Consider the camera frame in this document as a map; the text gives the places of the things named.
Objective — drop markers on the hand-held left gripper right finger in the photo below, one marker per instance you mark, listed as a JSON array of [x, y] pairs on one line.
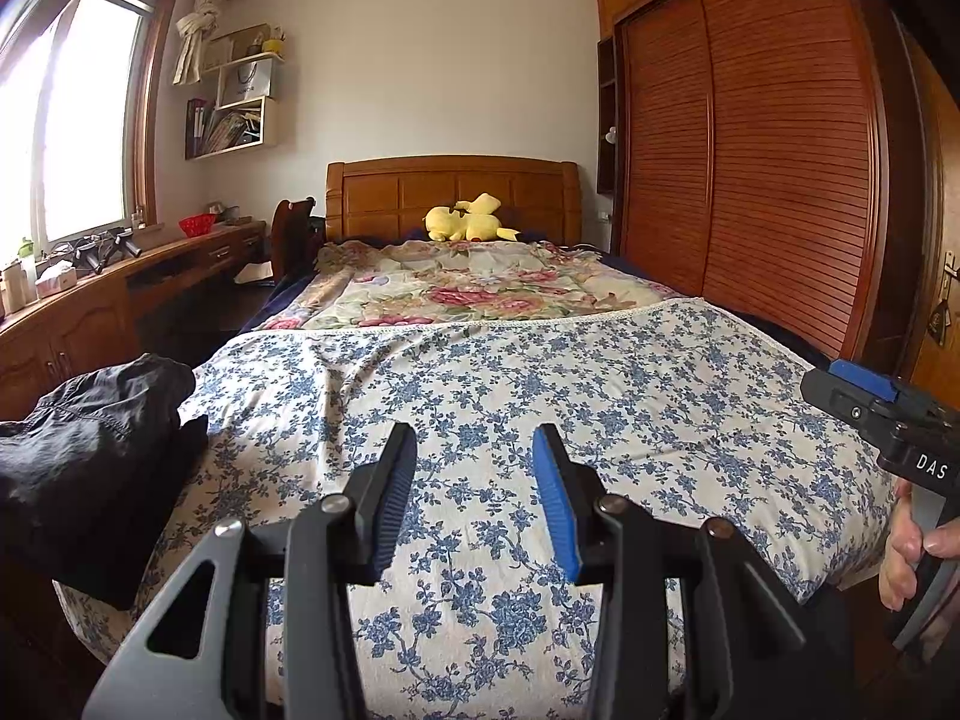
[[556, 502]]

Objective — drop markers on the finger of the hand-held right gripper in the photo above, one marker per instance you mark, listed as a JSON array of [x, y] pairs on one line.
[[862, 380], [832, 394]]

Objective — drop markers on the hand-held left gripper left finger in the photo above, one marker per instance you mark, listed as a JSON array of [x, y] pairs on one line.
[[394, 502]]

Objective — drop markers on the black jacket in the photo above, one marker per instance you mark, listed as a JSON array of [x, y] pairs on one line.
[[82, 435]]

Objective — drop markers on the person's right hand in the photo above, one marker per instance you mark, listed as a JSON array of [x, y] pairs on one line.
[[898, 547]]

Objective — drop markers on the wooden door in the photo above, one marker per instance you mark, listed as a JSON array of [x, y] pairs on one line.
[[937, 202]]

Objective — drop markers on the pink floral quilt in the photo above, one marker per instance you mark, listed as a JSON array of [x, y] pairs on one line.
[[450, 285]]

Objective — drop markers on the wooden slatted wardrobe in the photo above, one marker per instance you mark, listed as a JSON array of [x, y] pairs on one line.
[[765, 150]]

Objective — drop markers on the black folded cloth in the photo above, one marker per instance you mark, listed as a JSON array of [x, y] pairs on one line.
[[142, 525]]

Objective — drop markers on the white paper sheet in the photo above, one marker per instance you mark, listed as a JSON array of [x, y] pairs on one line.
[[255, 274]]

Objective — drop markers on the wooden chair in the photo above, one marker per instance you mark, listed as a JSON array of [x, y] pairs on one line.
[[289, 236]]

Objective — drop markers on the yellow plush toy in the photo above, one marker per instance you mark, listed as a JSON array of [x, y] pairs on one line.
[[465, 223]]

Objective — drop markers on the wooden headboard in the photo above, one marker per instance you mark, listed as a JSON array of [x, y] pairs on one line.
[[375, 195]]

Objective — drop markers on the red basket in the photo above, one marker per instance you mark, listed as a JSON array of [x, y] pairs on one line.
[[197, 225]]

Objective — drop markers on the wooden desk cabinet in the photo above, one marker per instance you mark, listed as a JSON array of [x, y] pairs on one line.
[[82, 330]]

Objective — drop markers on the black tripod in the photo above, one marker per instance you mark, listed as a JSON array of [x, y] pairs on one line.
[[105, 249]]

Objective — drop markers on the tissue box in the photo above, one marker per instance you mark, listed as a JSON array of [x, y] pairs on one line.
[[55, 280]]

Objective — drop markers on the green capped bottle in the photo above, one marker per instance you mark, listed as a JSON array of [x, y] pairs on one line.
[[28, 270]]

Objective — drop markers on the white paper bag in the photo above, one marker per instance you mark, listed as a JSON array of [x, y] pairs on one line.
[[247, 81]]

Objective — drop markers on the window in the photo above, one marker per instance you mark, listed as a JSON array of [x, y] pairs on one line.
[[82, 112]]

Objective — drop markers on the tied cream curtain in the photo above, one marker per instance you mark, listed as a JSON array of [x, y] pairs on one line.
[[196, 30]]

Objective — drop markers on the white wall shelf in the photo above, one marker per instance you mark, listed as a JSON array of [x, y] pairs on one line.
[[240, 127]]

